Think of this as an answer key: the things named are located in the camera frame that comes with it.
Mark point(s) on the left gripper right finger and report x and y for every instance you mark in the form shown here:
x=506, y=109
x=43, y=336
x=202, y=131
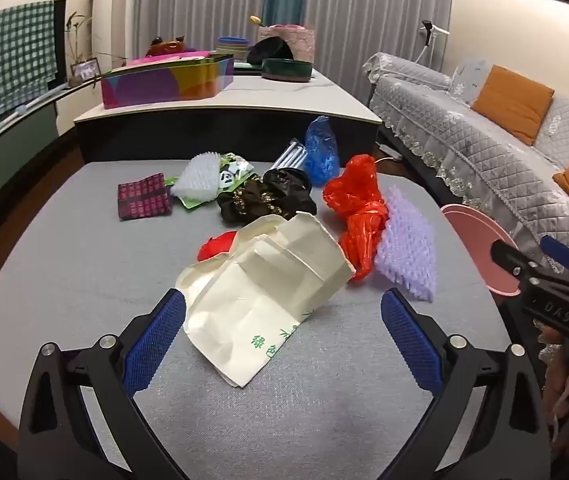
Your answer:
x=509, y=438

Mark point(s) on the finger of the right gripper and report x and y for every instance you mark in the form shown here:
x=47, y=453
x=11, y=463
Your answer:
x=555, y=250
x=513, y=261

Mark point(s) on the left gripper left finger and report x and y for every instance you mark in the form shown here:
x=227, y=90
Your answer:
x=56, y=437

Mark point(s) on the large red plastic bag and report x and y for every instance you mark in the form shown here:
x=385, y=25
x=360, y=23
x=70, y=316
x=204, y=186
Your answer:
x=356, y=199

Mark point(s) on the cream paper bag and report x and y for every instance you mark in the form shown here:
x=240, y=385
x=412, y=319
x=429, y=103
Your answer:
x=243, y=304

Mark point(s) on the blue plastic bag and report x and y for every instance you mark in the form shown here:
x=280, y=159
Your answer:
x=322, y=161

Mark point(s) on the small red plastic bag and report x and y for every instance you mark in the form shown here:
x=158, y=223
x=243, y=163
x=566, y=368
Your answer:
x=216, y=245

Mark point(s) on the maroon patterned wrapper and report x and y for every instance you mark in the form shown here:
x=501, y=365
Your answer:
x=145, y=198

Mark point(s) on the black plastic bag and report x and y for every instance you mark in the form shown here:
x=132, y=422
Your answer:
x=284, y=192

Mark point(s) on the clear packaged straws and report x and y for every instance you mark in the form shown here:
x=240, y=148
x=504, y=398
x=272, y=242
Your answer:
x=293, y=157

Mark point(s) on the white foam net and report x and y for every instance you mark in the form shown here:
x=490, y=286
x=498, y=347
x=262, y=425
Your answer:
x=199, y=182

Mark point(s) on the green panda snack bag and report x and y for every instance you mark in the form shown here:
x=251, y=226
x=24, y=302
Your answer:
x=234, y=170

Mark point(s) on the pink trash bin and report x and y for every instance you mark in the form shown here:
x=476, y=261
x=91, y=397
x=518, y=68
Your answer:
x=478, y=232

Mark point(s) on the right hand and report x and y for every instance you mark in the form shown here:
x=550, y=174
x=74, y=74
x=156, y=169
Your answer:
x=556, y=391

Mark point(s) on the orange cushion far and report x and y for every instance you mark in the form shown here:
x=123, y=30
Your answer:
x=515, y=103

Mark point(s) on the grey quilted sofa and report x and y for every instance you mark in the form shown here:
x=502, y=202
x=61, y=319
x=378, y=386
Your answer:
x=430, y=114

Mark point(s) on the grey table mat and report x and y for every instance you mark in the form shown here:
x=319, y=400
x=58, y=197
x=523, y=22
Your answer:
x=337, y=400

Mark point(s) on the white floor lamp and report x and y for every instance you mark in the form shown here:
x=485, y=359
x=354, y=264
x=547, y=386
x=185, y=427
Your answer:
x=431, y=32

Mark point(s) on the dark tv cabinet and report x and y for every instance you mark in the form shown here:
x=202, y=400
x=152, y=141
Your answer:
x=31, y=127

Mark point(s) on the grey curtain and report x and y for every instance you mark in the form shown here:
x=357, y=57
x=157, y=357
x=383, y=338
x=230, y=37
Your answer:
x=347, y=32

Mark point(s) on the white coffee table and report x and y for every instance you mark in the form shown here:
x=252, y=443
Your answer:
x=253, y=117

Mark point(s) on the dark green round tin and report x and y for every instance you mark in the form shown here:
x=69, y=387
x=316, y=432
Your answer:
x=283, y=69

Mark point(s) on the pink lace basket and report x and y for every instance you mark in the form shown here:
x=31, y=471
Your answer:
x=300, y=39

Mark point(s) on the stacked coloured bowls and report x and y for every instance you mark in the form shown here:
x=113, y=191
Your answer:
x=238, y=47

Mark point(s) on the colourful gift box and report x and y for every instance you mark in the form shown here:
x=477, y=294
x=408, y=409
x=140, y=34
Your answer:
x=176, y=78

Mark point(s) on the green checked cloth television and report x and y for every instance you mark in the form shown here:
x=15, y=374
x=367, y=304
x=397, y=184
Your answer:
x=32, y=52

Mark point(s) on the bamboo plant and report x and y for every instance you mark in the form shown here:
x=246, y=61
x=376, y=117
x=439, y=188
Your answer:
x=77, y=35

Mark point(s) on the white standing air conditioner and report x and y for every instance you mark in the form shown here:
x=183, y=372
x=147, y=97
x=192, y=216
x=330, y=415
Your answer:
x=110, y=20

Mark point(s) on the small photo frame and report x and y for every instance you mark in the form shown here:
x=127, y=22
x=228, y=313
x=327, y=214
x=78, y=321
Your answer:
x=86, y=70

